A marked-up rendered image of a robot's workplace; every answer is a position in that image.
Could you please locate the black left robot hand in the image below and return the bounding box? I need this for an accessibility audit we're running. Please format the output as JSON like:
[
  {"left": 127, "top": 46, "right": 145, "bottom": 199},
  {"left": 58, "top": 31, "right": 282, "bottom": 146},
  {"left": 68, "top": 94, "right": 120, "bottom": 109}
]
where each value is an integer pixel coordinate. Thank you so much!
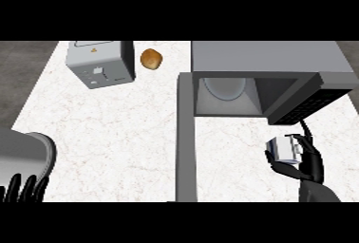
[{"left": 0, "top": 173, "right": 50, "bottom": 203}]

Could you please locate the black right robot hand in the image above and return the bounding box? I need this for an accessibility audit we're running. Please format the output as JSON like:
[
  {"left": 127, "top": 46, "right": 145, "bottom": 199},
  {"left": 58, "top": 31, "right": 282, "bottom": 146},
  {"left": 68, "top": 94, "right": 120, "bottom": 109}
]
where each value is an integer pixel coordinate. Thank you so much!
[{"left": 263, "top": 120, "right": 325, "bottom": 185}]

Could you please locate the white milk carton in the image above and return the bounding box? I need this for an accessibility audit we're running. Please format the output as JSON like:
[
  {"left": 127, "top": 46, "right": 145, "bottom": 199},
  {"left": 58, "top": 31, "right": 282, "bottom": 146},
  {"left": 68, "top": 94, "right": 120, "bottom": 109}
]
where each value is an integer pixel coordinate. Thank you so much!
[{"left": 264, "top": 134, "right": 303, "bottom": 165}]

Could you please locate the grey microwave door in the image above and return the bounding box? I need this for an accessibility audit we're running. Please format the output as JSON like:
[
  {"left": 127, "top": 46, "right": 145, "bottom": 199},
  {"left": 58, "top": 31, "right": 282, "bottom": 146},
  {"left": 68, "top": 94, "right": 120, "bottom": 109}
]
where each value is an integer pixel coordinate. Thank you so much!
[{"left": 174, "top": 71, "right": 199, "bottom": 203}]

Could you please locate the glass microwave turntable plate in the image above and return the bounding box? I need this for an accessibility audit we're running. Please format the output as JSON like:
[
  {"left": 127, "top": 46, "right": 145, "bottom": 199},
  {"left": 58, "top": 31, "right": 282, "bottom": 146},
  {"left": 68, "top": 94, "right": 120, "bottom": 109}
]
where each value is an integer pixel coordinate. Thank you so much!
[{"left": 202, "top": 78, "right": 248, "bottom": 102}]

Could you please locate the grey microwave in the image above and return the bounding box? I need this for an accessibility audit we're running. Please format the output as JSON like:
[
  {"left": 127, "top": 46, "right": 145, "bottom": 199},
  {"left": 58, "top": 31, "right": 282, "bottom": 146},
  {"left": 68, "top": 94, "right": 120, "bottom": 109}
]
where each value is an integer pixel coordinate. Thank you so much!
[{"left": 189, "top": 41, "right": 359, "bottom": 126}]

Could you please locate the grey toaster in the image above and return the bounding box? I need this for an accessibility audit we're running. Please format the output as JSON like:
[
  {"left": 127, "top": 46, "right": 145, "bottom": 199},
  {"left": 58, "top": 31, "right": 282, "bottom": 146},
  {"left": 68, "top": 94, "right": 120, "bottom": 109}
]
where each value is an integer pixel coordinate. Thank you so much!
[{"left": 65, "top": 41, "right": 137, "bottom": 90}]

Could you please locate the brown bread roll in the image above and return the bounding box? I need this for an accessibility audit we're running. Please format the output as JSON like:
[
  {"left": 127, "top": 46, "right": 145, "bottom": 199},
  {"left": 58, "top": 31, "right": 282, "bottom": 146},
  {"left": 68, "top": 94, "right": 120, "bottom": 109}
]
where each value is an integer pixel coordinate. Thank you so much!
[{"left": 139, "top": 47, "right": 164, "bottom": 71}]

